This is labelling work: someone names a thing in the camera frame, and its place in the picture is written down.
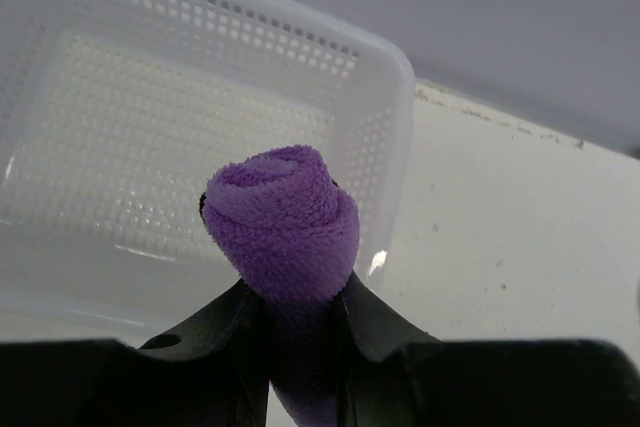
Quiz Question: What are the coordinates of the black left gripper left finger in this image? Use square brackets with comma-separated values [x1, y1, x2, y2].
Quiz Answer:
[1, 281, 269, 426]

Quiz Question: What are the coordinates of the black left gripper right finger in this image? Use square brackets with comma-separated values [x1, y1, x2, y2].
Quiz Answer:
[334, 276, 639, 426]

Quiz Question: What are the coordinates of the purple and black towel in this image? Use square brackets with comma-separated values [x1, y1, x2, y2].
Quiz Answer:
[200, 145, 359, 426]

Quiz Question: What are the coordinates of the white plastic basket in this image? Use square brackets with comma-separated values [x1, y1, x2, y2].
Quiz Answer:
[1, 0, 415, 337]

